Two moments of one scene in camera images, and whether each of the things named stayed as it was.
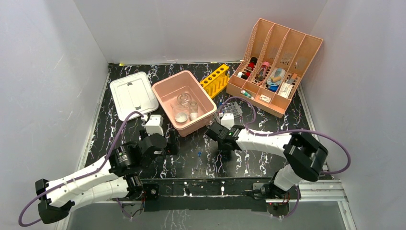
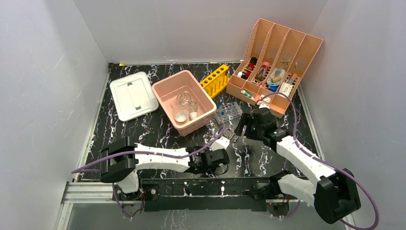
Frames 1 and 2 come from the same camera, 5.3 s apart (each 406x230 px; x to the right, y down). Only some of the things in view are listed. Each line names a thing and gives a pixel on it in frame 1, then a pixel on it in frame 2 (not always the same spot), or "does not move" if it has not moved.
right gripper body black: [221, 148] to [251, 130]
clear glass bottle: [193, 110] does not move
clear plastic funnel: [178, 108] does not move
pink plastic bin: [166, 92] does not move
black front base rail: [207, 194] does not move
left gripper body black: [171, 148] to [211, 170]
